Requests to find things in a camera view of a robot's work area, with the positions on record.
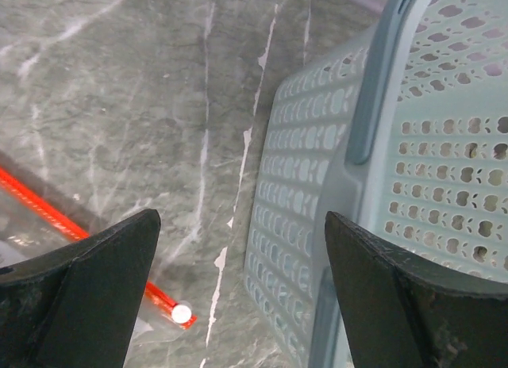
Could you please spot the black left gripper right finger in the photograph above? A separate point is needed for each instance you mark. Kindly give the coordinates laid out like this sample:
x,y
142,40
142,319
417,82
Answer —
x,y
401,310

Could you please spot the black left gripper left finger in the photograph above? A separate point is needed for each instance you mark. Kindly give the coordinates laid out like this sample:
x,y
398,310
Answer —
x,y
77,306

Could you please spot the clear bag with red zipper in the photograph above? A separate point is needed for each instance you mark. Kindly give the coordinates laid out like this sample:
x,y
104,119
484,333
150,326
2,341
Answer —
x,y
31,227

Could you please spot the light blue perforated plastic basket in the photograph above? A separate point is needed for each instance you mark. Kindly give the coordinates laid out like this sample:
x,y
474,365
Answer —
x,y
403,131

